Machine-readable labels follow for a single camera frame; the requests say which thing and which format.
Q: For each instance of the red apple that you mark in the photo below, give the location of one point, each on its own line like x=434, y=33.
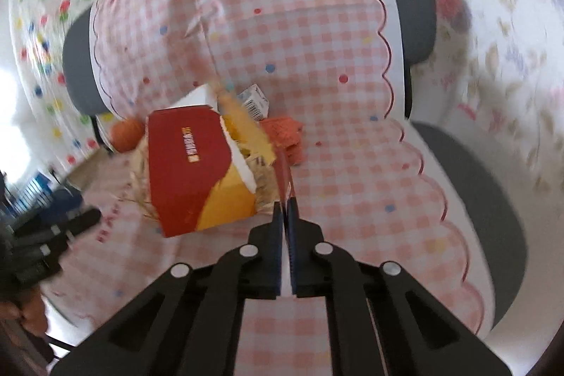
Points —
x=126, y=135

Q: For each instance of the woven bamboo basket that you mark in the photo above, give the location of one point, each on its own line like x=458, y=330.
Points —
x=252, y=141

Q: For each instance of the blue plastic basket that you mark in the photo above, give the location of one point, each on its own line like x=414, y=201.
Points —
x=36, y=189

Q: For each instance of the floral print backdrop sheet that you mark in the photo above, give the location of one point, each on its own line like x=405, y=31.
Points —
x=496, y=74

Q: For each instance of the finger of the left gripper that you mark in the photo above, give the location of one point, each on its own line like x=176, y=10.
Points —
x=43, y=231
x=48, y=205

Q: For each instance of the person left hand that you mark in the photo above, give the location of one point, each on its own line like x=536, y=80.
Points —
x=31, y=312

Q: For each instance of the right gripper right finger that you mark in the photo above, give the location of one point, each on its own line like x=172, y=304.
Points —
x=306, y=277

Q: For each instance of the red orange cardboard box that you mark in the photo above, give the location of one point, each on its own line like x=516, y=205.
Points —
x=198, y=178

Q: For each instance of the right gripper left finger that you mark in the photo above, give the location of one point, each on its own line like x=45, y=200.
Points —
x=265, y=272

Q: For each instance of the pink gingham plastic cloth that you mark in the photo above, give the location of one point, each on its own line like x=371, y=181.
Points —
x=371, y=319

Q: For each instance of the small white carton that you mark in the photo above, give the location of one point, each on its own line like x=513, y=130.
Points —
x=255, y=102

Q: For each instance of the white foam block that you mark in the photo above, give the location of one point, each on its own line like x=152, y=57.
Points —
x=203, y=95

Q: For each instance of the grey office chair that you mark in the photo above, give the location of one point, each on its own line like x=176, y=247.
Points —
x=497, y=226

